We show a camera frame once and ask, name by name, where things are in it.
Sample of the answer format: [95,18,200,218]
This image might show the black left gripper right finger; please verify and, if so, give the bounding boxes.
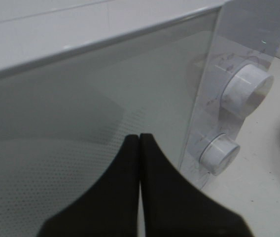
[140,133,253,237]

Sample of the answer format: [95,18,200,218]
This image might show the upper white power knob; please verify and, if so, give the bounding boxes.
[220,64,274,119]

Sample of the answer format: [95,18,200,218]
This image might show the white microwave oven body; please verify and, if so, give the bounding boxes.
[0,0,280,187]

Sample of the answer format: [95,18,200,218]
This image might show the white microwave door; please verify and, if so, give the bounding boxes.
[0,8,219,237]

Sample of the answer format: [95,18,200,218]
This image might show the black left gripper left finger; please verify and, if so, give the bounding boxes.
[37,135,140,237]

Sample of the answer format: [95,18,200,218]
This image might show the white timer knob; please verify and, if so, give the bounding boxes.
[200,133,240,176]

